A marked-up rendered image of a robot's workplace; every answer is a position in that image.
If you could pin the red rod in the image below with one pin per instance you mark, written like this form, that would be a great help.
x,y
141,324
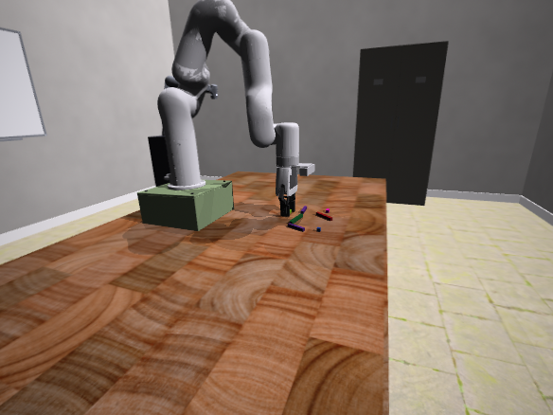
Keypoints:
x,y
324,216

